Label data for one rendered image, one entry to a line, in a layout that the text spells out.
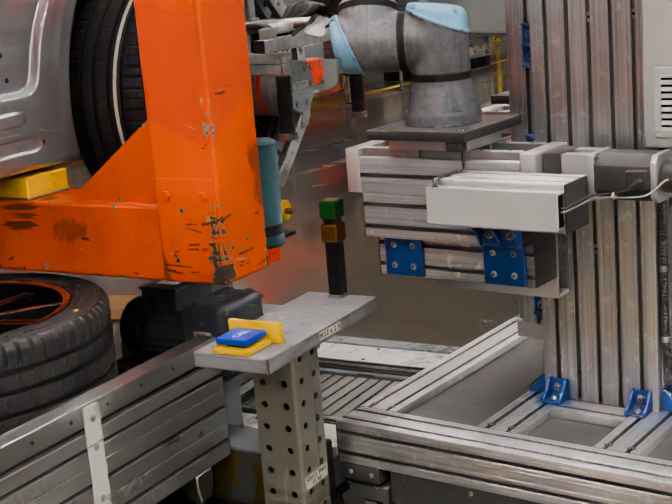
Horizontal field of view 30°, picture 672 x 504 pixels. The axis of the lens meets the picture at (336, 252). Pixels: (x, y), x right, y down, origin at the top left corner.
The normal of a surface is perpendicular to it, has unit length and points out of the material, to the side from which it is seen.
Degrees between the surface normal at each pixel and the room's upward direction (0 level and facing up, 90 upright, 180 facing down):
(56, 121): 90
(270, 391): 90
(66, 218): 90
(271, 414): 90
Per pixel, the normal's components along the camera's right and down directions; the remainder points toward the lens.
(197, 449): 0.87, 0.04
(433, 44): -0.19, 0.24
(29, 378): 0.67, 0.12
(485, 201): -0.58, 0.23
